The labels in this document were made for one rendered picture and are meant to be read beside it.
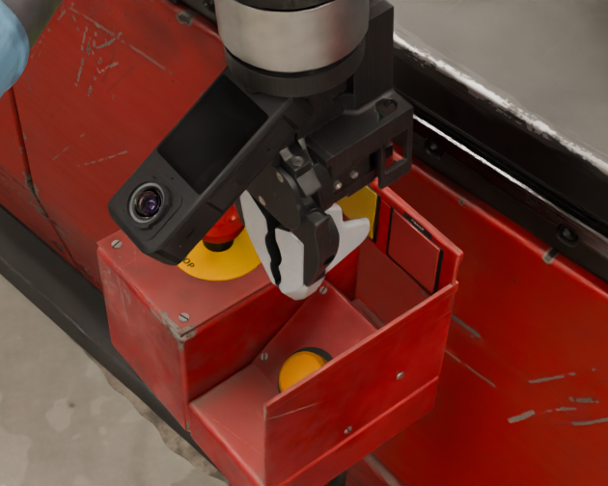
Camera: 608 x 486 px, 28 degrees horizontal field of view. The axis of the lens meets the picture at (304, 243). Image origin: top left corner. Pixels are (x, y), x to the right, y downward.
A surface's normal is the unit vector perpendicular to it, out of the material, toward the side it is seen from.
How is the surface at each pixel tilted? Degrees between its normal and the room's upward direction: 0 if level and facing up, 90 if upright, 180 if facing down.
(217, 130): 35
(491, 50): 0
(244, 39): 95
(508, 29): 0
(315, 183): 40
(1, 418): 0
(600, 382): 90
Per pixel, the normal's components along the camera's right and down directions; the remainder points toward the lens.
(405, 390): 0.62, 0.59
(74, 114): -0.70, 0.53
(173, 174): -0.43, -0.28
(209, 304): 0.02, -0.66
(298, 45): 0.18, 0.77
